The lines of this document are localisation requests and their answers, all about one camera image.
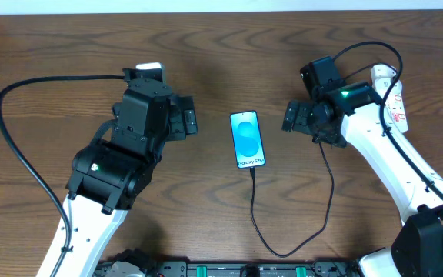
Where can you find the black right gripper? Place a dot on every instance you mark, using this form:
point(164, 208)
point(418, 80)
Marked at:
point(296, 116)

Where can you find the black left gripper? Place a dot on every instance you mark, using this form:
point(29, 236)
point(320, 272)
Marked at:
point(187, 116)

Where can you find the blue Galaxy smartphone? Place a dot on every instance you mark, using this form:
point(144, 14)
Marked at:
point(246, 136)

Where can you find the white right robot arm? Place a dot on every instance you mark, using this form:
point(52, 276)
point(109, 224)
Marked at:
point(343, 114)

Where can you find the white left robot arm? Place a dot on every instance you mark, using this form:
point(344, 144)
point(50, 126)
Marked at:
point(109, 173)

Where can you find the white USB charger plug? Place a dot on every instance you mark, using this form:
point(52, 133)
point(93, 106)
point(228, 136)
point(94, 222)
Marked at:
point(381, 76)

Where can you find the white power strip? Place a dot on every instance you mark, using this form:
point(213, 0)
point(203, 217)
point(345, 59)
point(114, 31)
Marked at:
point(396, 110)

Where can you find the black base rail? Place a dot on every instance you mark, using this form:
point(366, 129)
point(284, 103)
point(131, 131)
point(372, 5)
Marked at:
point(137, 263)

